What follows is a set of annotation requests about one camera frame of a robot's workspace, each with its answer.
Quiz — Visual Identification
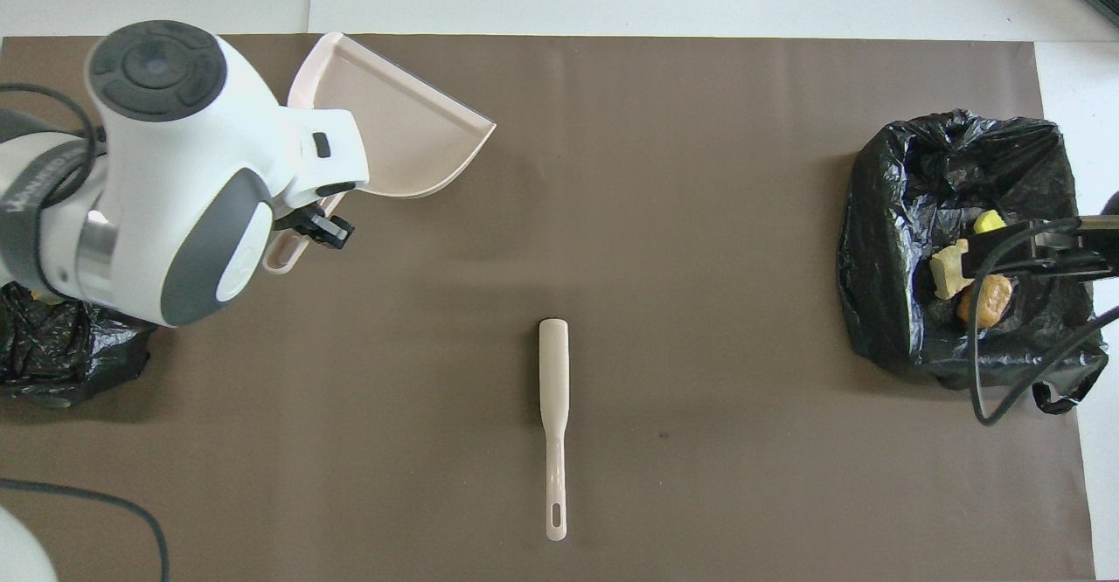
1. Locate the pink plastic dustpan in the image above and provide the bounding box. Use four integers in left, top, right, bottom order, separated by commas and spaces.
262, 31, 497, 275

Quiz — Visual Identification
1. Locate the beige torn foam chunk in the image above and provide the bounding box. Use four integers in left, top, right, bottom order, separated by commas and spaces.
928, 239, 974, 301

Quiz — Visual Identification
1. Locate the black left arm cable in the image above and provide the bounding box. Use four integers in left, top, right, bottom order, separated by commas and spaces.
0, 82, 170, 582

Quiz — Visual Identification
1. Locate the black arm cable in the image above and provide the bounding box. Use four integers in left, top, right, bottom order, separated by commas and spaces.
964, 218, 1119, 427
0, 82, 170, 582

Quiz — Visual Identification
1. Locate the pink hand brush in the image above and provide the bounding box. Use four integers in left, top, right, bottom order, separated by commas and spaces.
538, 318, 571, 542

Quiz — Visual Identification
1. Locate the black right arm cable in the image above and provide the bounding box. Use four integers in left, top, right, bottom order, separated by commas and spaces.
964, 218, 1119, 427

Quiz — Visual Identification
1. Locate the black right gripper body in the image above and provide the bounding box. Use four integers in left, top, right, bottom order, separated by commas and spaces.
1032, 212, 1119, 283

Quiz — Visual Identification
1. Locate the brown sponge cylinder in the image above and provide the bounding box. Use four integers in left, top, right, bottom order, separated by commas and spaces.
956, 274, 1014, 328

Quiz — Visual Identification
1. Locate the brown paper table mat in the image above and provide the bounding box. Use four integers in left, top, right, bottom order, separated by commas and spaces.
0, 34, 1098, 582

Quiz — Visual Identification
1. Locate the black plastic trash bag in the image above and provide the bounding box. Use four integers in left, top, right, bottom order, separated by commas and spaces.
0, 281, 159, 410
837, 108, 1109, 415

